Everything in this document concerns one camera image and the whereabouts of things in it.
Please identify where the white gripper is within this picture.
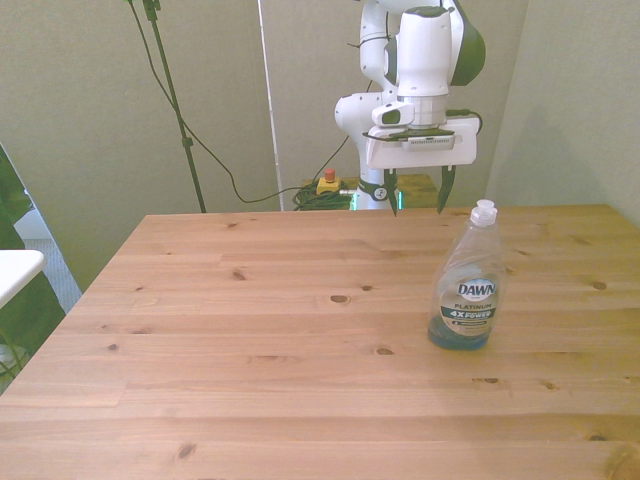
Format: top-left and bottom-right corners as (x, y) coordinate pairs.
(365, 115), (478, 217)

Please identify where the clear Dawn dish soap bottle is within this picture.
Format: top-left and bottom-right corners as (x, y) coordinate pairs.
(427, 198), (507, 353)

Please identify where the yellow emergency stop button box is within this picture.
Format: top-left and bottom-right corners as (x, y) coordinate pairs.
(315, 168), (342, 196)

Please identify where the white table edge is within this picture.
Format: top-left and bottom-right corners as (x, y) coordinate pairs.
(0, 249), (46, 310)

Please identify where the coiled black cable bundle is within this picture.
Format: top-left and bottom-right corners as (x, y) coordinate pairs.
(291, 182), (357, 212)

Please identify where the white vertical wall strip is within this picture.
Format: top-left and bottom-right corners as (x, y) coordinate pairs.
(256, 0), (285, 211)

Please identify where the black hanging cable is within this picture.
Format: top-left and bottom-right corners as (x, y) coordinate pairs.
(125, 0), (351, 204)

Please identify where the black camera stand pole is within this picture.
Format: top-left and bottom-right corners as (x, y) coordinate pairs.
(141, 0), (208, 214)

